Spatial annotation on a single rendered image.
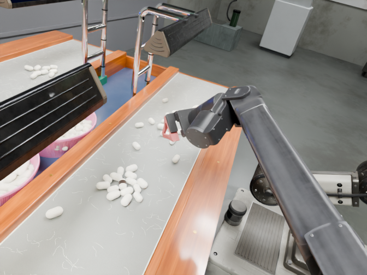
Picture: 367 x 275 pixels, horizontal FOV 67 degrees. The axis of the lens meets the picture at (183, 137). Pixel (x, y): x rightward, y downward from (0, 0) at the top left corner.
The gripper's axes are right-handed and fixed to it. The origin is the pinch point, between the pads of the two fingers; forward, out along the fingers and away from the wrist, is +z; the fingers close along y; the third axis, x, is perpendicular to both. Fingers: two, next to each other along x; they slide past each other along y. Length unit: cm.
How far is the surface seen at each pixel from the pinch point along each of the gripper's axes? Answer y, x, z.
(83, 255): -30.3, -21.4, 4.4
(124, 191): -15.8, -11.1, 10.5
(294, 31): 445, 174, 200
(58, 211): -32.2, -11.0, 10.7
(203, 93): 50, 25, 42
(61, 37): 1, 83, 87
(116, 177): -15.4, -6.5, 14.6
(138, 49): 11.4, 40.1, 27.1
